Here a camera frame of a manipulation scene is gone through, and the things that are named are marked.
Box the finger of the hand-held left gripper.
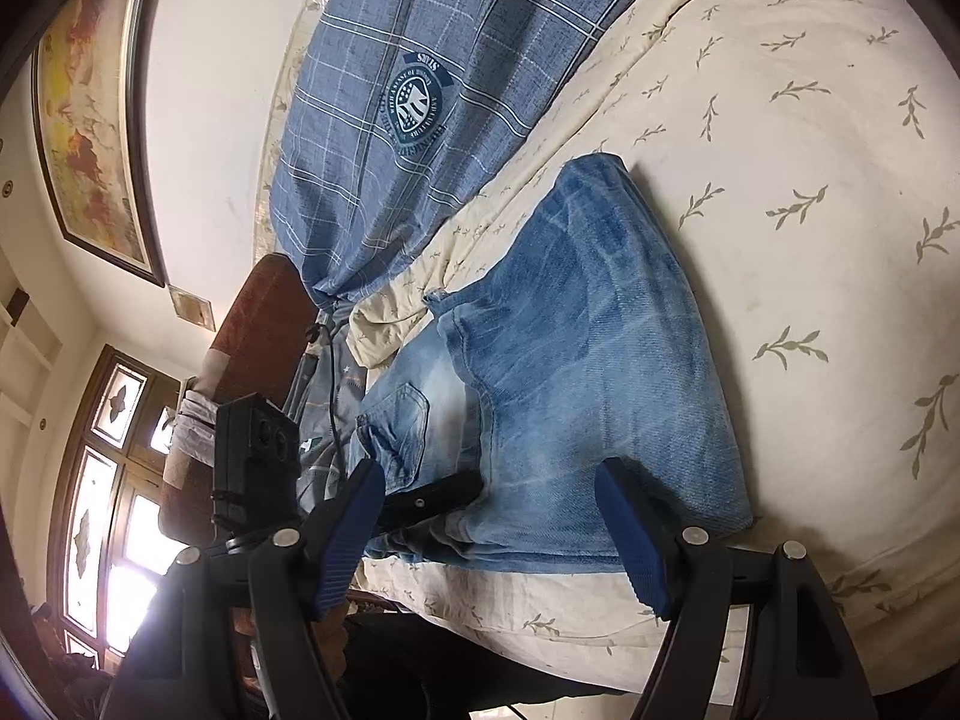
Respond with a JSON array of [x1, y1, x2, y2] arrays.
[[375, 469, 482, 535]]

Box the cream leaf-print blanket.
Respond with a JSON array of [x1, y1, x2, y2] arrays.
[[349, 0, 960, 706]]

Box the white wrapped cloth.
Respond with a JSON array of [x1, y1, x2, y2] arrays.
[[172, 382, 226, 466]]

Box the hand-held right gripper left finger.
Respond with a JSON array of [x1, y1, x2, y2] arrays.
[[101, 457, 386, 720]]

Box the cream floral-border cloth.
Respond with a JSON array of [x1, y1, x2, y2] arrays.
[[251, 0, 353, 256]]

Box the framed wall picture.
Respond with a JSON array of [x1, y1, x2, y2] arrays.
[[30, 0, 170, 290]]

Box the brown headboard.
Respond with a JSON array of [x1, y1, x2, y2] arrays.
[[157, 253, 323, 545]]

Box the blue denim pants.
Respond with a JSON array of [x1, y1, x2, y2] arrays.
[[352, 154, 755, 578]]

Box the black cable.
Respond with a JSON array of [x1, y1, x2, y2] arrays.
[[304, 322, 353, 481]]

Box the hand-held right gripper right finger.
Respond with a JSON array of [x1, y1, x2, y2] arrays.
[[595, 456, 880, 720]]

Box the white wall shelf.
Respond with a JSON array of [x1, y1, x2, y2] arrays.
[[0, 285, 61, 421]]

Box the wooden framed window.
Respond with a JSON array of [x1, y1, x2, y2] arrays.
[[45, 345, 218, 661]]

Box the square wall plate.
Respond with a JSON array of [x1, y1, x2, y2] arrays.
[[169, 285, 217, 332]]

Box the grey star-print blanket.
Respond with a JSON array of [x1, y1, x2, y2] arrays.
[[292, 300, 391, 511]]

